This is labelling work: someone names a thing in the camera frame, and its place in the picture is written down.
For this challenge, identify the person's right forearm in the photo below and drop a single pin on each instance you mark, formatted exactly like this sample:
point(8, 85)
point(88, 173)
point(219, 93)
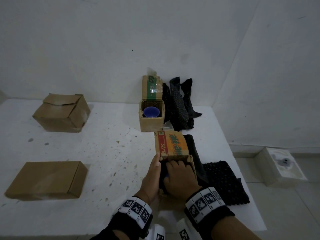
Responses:
point(225, 226)

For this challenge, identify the blue bowl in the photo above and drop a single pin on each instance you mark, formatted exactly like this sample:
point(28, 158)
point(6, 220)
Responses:
point(151, 112)

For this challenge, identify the person's left fingers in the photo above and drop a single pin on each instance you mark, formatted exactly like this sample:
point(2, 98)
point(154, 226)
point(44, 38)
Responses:
point(155, 165)

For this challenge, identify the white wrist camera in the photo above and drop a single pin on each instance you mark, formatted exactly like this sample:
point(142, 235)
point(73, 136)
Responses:
point(186, 231)
point(156, 233)

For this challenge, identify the large black bubble wrap sheet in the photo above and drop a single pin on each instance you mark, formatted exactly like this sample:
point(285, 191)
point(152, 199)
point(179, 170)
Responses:
point(226, 183)

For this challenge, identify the marker-printed left wristband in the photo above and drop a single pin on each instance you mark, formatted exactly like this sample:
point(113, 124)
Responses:
point(136, 209)

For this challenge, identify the open brown cardboard box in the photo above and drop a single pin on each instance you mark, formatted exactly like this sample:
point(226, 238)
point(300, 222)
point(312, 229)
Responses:
point(151, 123)

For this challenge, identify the closed tall cardboard box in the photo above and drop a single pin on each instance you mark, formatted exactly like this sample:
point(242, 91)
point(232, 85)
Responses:
point(61, 114)

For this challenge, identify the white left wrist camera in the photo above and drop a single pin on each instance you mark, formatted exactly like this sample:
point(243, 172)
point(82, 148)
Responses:
point(156, 233)

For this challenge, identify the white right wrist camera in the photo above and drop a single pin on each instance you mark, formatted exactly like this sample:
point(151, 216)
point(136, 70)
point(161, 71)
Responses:
point(186, 231)

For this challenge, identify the person's right fingers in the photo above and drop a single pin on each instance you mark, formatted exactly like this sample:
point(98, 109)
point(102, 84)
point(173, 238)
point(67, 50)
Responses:
point(178, 165)

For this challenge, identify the person's right hand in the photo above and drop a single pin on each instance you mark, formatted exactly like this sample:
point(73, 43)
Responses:
point(182, 181)

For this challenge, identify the person's left hand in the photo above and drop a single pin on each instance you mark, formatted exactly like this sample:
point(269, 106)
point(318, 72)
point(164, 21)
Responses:
point(150, 178)

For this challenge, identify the smooth black wrap sheet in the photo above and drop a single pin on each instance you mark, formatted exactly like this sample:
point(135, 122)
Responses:
point(196, 154)

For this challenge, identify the person's left forearm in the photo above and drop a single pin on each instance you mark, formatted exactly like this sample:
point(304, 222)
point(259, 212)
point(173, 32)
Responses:
point(120, 228)

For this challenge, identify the printed orange cardboard box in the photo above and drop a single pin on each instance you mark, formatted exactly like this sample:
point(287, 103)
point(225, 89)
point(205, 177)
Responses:
point(172, 144)

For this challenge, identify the marker-printed right wristband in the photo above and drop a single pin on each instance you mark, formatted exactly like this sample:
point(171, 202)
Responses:
point(203, 201)

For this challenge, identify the marker-printed wristband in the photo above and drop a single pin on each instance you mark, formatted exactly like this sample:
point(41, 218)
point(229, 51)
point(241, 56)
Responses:
point(136, 209)
point(203, 201)

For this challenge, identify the flat closed cardboard box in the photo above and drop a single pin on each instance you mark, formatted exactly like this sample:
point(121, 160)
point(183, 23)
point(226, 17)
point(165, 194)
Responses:
point(45, 179)

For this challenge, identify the white floor fixture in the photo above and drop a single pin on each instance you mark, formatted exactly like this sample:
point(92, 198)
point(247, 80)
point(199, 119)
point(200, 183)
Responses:
point(280, 167)

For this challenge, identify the black bubble wrap bundle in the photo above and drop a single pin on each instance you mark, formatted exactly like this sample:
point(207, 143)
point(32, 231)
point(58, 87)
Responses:
point(164, 167)

